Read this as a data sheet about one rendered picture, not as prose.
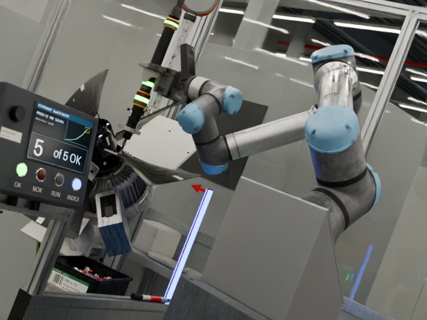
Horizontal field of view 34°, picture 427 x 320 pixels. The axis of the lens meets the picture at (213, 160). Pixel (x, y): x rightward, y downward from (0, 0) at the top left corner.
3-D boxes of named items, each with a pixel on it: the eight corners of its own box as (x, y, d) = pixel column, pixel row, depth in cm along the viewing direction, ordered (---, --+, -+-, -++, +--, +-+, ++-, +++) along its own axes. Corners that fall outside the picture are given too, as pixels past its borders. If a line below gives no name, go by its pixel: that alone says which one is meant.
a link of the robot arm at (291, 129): (361, 117, 207) (201, 164, 209) (354, 84, 203) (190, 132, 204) (373, 133, 197) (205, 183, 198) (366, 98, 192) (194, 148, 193)
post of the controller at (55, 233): (32, 289, 153) (66, 205, 153) (42, 295, 151) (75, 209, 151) (23, 289, 150) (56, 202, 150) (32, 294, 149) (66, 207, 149)
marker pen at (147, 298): (164, 296, 192) (131, 292, 181) (168, 298, 191) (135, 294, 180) (162, 301, 192) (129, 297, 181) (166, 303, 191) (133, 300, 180)
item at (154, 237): (143, 244, 285) (153, 219, 285) (173, 260, 277) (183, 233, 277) (117, 239, 271) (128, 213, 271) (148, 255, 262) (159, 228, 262)
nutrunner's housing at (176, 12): (120, 136, 217) (175, -2, 218) (132, 141, 217) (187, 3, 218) (119, 136, 213) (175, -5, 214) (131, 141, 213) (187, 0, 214)
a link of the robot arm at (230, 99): (225, 98, 193) (244, 84, 198) (195, 87, 199) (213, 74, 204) (227, 122, 198) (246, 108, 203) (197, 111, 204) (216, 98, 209)
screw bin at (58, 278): (74, 277, 203) (83, 254, 203) (124, 301, 198) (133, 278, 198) (35, 280, 182) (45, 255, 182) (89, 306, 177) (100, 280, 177)
